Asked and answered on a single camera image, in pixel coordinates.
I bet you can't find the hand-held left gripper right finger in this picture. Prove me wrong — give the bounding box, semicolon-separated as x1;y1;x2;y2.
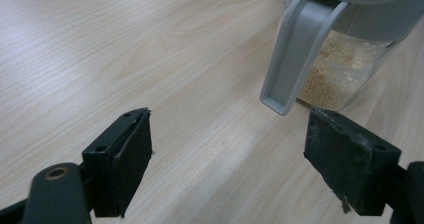
303;107;402;217

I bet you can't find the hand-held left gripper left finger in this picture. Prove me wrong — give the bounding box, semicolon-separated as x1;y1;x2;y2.
81;106;154;219

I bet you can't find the glass jar with grey lid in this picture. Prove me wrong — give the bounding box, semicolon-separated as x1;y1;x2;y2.
259;0;424;117

